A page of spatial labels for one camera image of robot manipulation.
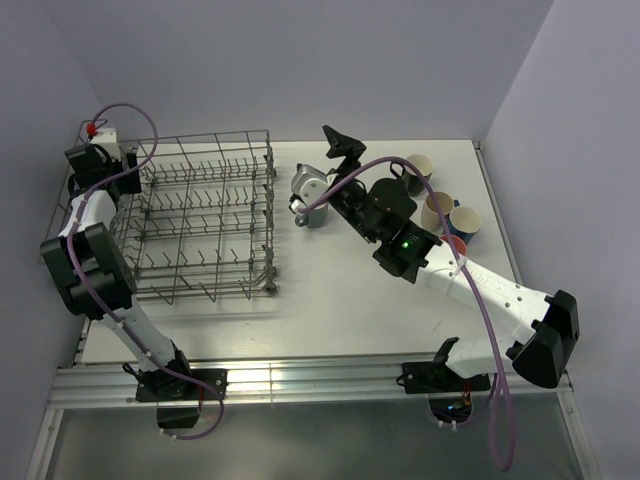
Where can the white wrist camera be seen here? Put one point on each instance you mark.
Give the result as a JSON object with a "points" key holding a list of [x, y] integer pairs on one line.
{"points": [[104, 140], [307, 186]]}

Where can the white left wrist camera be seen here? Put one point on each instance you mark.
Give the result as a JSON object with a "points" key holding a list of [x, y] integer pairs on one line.
{"points": [[104, 140]]}

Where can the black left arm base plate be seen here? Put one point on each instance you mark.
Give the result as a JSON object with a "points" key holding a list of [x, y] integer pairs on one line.
{"points": [[181, 410]]}

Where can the grey wire dish rack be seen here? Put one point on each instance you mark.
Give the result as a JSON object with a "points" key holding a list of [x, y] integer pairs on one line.
{"points": [[203, 223]]}

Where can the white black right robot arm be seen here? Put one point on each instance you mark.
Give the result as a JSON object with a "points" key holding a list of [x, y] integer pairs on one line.
{"points": [[534, 332]]}

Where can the blue cup cream inside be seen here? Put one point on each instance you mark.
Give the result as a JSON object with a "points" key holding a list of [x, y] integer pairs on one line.
{"points": [[464, 222]]}

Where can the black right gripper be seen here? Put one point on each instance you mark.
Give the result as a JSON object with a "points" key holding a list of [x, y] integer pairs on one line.
{"points": [[344, 146]]}

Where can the pink cup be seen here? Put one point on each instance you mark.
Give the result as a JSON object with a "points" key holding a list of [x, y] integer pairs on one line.
{"points": [[459, 244]]}

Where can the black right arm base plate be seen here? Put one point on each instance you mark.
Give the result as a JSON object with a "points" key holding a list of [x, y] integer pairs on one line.
{"points": [[431, 378]]}

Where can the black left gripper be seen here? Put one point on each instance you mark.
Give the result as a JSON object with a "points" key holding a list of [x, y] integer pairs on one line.
{"points": [[129, 184]]}

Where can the black mug cream inside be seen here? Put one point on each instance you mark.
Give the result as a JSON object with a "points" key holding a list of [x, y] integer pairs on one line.
{"points": [[423, 166]]}

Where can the grey-blue mug cream inside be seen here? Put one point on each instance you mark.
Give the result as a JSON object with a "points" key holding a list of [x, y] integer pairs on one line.
{"points": [[313, 219]]}

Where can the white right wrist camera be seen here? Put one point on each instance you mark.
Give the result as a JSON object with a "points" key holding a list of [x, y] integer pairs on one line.
{"points": [[307, 186]]}

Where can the aluminium mounting rail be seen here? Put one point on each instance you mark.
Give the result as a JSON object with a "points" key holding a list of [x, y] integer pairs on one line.
{"points": [[263, 381]]}

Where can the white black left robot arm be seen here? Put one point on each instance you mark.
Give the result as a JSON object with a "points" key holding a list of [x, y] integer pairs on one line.
{"points": [[92, 276]]}

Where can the beige cup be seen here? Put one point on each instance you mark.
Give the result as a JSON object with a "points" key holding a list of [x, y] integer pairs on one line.
{"points": [[436, 210]]}

